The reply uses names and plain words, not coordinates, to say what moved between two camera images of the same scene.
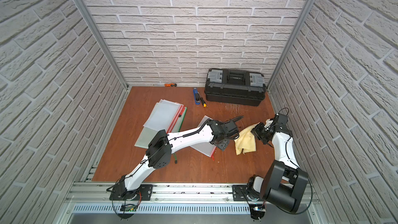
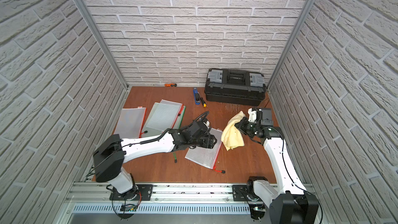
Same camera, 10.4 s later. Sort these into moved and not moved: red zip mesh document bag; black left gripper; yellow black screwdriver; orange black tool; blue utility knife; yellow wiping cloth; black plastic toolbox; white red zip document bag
Moved: yellow wiping cloth; black left gripper; white red zip document bag; red zip mesh document bag
Not moved: blue utility knife; black plastic toolbox; yellow black screwdriver; orange black tool
